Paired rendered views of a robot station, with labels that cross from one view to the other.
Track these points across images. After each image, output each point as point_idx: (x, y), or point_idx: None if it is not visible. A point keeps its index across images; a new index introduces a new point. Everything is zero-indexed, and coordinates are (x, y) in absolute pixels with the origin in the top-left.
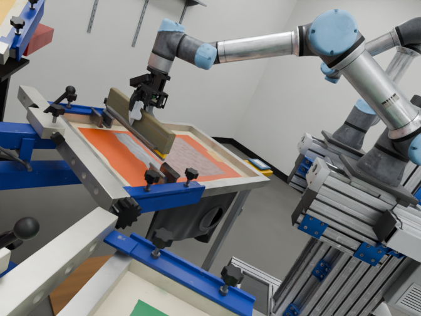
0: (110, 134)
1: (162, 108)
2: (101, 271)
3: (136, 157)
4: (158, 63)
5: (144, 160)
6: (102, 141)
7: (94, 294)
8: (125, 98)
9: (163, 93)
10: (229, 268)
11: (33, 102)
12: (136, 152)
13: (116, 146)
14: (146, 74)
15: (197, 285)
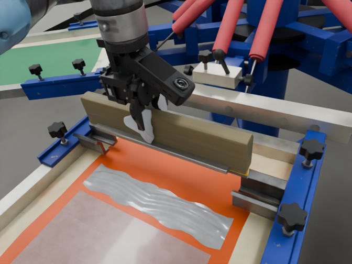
0: (228, 209)
1: (110, 99)
2: (107, 64)
3: (152, 183)
4: (120, 14)
5: (138, 184)
6: (213, 176)
7: (105, 59)
8: (194, 119)
9: (108, 69)
10: (36, 66)
11: (285, 100)
12: (160, 194)
13: (191, 184)
14: (147, 47)
15: (57, 76)
